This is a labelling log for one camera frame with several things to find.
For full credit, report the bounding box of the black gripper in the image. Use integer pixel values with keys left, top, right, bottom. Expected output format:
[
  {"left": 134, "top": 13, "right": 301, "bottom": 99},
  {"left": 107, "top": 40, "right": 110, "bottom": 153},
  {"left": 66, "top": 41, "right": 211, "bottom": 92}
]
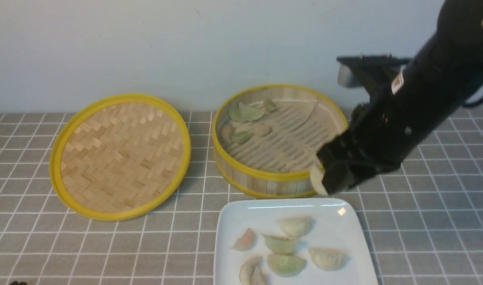
[{"left": 317, "top": 104, "right": 420, "bottom": 195}]

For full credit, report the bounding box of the white dumpling steamer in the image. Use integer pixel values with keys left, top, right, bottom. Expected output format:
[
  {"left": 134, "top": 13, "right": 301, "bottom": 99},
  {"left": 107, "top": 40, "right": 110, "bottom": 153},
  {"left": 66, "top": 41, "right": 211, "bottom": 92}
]
[
  {"left": 234, "top": 123, "right": 272, "bottom": 137},
  {"left": 250, "top": 266, "right": 268, "bottom": 285},
  {"left": 309, "top": 165, "right": 329, "bottom": 197}
]

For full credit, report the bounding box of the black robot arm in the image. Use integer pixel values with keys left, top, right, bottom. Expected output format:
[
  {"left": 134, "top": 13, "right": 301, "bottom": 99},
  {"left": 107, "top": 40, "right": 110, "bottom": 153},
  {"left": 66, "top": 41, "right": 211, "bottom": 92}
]
[{"left": 309, "top": 0, "right": 483, "bottom": 196}]

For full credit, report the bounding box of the white dumpling on plate top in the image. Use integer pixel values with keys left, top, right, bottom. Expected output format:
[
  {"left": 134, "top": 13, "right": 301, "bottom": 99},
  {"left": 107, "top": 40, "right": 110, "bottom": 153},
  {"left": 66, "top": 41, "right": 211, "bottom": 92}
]
[{"left": 277, "top": 215, "right": 314, "bottom": 238}]

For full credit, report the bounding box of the white dumpling on plate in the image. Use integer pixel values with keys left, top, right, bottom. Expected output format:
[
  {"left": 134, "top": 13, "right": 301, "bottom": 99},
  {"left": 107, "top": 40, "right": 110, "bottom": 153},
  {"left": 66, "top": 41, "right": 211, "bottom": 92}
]
[
  {"left": 277, "top": 215, "right": 314, "bottom": 238},
  {"left": 239, "top": 256, "right": 263, "bottom": 285},
  {"left": 308, "top": 247, "right": 349, "bottom": 271}
]

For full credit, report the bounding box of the white square plate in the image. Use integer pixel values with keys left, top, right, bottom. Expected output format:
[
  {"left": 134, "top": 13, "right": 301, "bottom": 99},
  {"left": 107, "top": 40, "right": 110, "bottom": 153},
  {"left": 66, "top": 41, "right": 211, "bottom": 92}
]
[{"left": 214, "top": 198, "right": 378, "bottom": 285}]

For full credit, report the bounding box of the white dumpling on plate right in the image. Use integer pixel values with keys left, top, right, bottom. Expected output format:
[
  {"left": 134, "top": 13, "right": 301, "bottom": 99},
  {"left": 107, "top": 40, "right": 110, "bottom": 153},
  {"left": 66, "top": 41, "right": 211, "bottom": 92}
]
[{"left": 308, "top": 247, "right": 349, "bottom": 271}]

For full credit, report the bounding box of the green dumpling on plate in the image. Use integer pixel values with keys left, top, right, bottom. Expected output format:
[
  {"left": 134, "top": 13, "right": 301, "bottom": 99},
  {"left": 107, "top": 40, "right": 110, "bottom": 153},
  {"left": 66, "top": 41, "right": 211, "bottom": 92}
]
[{"left": 262, "top": 234, "right": 300, "bottom": 255}]

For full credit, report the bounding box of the pink dumpling on plate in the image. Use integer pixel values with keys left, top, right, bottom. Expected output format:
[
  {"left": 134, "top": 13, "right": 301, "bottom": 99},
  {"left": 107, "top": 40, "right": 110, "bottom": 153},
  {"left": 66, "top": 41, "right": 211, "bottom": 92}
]
[{"left": 230, "top": 228, "right": 256, "bottom": 251}]

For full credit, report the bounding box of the white dumpling on plate bottom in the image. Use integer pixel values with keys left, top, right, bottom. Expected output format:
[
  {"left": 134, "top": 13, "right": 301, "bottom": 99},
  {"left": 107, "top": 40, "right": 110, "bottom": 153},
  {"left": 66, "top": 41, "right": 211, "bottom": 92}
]
[{"left": 239, "top": 256, "right": 263, "bottom": 285}]

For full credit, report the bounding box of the bamboo steamer basket yellow rim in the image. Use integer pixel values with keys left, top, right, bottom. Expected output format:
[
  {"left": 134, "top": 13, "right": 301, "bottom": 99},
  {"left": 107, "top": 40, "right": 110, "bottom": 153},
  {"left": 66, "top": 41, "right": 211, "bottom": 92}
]
[{"left": 211, "top": 84, "right": 341, "bottom": 199}]

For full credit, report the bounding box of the small green dumpling steamer back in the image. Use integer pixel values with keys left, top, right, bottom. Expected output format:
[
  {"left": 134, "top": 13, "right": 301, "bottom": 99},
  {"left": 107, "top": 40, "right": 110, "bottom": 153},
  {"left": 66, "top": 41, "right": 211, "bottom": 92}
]
[{"left": 263, "top": 98, "right": 278, "bottom": 112}]

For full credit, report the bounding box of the green dumpling in steamer back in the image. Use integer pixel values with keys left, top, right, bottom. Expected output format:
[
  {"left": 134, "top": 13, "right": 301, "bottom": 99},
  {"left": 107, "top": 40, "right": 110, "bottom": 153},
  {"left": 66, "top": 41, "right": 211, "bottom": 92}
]
[{"left": 238, "top": 102, "right": 265, "bottom": 122}]

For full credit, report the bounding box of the grey checked tablecloth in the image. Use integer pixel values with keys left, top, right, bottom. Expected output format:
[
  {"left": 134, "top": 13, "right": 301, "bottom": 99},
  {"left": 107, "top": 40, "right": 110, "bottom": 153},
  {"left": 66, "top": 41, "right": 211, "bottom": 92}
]
[{"left": 0, "top": 108, "right": 483, "bottom": 285}]

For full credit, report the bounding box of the pink dumpling steamer left edge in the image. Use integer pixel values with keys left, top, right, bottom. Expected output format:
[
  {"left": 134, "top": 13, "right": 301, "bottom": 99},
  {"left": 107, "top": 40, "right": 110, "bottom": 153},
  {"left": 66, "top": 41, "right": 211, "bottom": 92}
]
[{"left": 219, "top": 124, "right": 234, "bottom": 145}]

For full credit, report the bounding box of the bamboo steamer lid yellow rim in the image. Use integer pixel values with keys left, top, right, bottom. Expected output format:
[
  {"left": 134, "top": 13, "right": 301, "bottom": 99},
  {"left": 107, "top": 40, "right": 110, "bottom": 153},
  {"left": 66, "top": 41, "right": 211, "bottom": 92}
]
[{"left": 49, "top": 94, "right": 192, "bottom": 222}]

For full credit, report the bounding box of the dark object bottom left corner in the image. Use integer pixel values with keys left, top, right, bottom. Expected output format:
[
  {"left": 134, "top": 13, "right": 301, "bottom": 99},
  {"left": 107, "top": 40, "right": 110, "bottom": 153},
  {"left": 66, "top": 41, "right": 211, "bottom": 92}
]
[{"left": 8, "top": 280, "right": 28, "bottom": 285}]

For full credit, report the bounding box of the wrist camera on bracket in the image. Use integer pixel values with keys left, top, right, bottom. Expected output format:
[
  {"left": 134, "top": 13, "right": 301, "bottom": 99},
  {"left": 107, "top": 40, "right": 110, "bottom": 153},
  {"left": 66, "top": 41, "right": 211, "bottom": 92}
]
[{"left": 336, "top": 54, "right": 412, "bottom": 96}]

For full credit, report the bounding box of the black cable loop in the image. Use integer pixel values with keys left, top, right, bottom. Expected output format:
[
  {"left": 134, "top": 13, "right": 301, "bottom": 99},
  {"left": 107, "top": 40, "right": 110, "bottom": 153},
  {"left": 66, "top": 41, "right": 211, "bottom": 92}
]
[{"left": 461, "top": 84, "right": 483, "bottom": 108}]

